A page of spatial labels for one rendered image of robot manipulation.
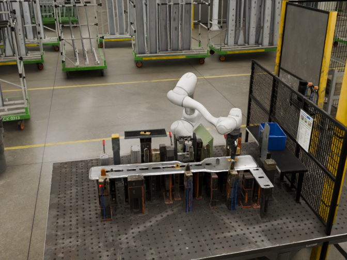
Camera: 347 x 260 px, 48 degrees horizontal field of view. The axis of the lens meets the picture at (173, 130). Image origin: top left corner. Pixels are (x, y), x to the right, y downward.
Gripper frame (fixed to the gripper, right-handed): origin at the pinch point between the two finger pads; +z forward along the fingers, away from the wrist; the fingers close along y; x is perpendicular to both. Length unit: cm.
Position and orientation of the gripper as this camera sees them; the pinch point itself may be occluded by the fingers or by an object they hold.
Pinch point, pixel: (233, 155)
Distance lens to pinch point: 326.7
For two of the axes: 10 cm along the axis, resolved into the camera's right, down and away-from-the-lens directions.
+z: 0.1, 9.1, 4.1
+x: 9.9, -0.7, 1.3
